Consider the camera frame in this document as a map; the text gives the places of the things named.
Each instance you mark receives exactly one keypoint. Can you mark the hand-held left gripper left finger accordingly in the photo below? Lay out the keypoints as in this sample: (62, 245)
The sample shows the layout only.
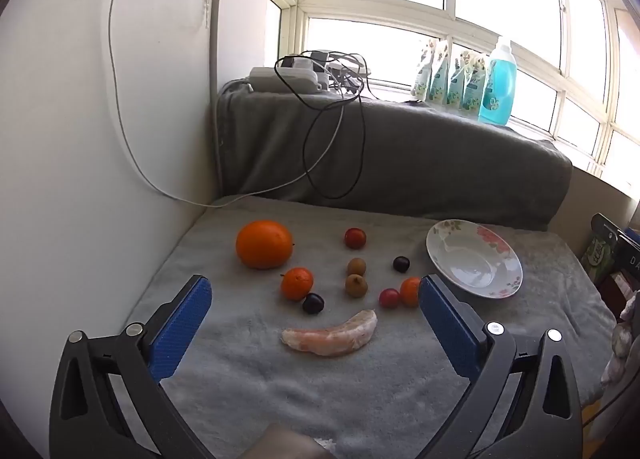
(182, 324)

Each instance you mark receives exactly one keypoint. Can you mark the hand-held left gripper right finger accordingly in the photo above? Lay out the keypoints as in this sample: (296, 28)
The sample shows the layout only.
(445, 324)

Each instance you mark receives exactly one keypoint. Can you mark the small mandarin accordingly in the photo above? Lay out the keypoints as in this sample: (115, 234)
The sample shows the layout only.
(410, 291)
(297, 283)

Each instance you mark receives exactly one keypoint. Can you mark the red cherry tomato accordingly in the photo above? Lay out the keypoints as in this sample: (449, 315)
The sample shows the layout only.
(355, 237)
(389, 298)

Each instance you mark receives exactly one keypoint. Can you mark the white floral plate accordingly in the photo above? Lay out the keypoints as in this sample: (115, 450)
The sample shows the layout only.
(470, 264)

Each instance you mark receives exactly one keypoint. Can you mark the dark purple grape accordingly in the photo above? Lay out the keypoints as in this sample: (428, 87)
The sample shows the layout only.
(401, 264)
(313, 302)

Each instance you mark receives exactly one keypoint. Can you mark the brown longan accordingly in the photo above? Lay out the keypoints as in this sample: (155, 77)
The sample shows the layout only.
(356, 285)
(356, 266)

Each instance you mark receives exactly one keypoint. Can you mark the peeled pomelo segment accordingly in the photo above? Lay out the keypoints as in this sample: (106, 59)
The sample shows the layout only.
(335, 336)

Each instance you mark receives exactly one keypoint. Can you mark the large orange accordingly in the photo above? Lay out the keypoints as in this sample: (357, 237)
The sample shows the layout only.
(264, 244)

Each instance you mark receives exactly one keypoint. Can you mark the person's right hand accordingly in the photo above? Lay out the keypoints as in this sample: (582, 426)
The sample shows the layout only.
(620, 339)

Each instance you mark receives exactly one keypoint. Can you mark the green carton box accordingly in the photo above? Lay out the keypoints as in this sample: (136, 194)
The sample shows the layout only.
(600, 251)

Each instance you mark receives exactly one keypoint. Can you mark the red cardboard box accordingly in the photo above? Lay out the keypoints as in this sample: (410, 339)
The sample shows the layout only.
(612, 286)

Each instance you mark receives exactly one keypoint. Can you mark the grey fleece blanket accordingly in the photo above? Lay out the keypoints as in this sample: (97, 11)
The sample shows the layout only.
(350, 164)

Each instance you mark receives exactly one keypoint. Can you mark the blue detergent bottle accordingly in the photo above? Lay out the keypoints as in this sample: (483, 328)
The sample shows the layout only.
(500, 84)

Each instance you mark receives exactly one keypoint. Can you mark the white board panel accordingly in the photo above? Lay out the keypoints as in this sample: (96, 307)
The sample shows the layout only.
(65, 139)

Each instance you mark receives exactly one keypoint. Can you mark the green refill pouch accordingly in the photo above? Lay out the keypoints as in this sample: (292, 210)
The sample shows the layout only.
(456, 81)
(474, 84)
(440, 76)
(424, 74)

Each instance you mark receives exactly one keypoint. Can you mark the white power strip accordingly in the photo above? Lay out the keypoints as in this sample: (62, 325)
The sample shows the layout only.
(280, 80)

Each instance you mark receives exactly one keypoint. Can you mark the white power adapter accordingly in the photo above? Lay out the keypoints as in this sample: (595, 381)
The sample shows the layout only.
(307, 62)

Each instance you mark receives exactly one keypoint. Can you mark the white window frame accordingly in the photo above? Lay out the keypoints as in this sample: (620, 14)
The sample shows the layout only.
(380, 6)

